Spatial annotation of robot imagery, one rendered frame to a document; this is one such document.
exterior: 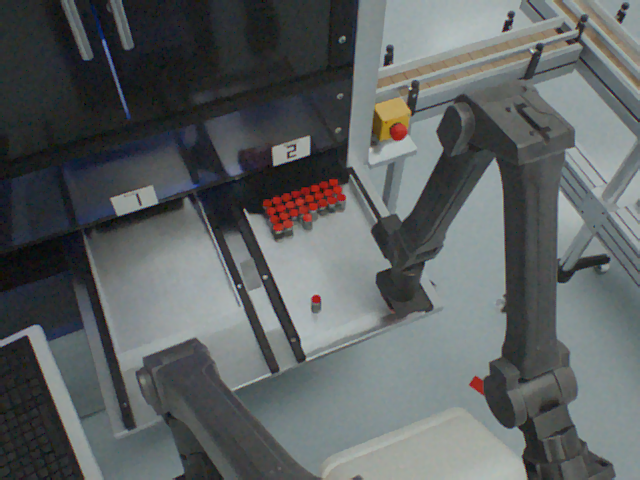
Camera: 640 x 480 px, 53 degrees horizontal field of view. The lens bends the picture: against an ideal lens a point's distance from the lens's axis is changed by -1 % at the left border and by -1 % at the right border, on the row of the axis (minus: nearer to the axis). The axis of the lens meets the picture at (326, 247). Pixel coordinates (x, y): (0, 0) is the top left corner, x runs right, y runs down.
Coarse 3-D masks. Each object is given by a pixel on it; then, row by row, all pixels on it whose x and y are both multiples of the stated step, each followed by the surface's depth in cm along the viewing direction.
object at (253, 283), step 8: (240, 264) 133; (248, 264) 134; (248, 272) 134; (256, 272) 135; (248, 280) 135; (256, 280) 135; (248, 288) 135; (256, 288) 136; (256, 296) 135; (264, 296) 135; (256, 304) 134; (264, 304) 134; (264, 312) 133; (272, 312) 133; (264, 320) 132; (272, 320) 132; (272, 328) 131
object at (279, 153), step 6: (300, 138) 136; (306, 138) 137; (288, 144) 136; (294, 144) 137; (300, 144) 138; (306, 144) 139; (276, 150) 136; (282, 150) 137; (288, 150) 138; (300, 150) 139; (306, 150) 140; (276, 156) 138; (282, 156) 139; (300, 156) 141; (276, 162) 139; (282, 162) 140
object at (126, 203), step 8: (136, 192) 129; (144, 192) 130; (152, 192) 131; (112, 200) 128; (120, 200) 129; (128, 200) 130; (136, 200) 131; (144, 200) 132; (152, 200) 133; (120, 208) 130; (128, 208) 131; (136, 208) 133
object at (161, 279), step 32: (96, 224) 144; (128, 224) 144; (160, 224) 144; (192, 224) 144; (96, 256) 139; (128, 256) 140; (160, 256) 140; (192, 256) 140; (128, 288) 135; (160, 288) 136; (192, 288) 136; (224, 288) 136; (128, 320) 132; (160, 320) 132; (192, 320) 132; (224, 320) 131; (128, 352) 125
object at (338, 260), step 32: (352, 192) 150; (256, 224) 145; (320, 224) 145; (352, 224) 145; (288, 256) 141; (320, 256) 141; (352, 256) 141; (288, 288) 136; (320, 288) 137; (352, 288) 137; (320, 320) 133; (352, 320) 129
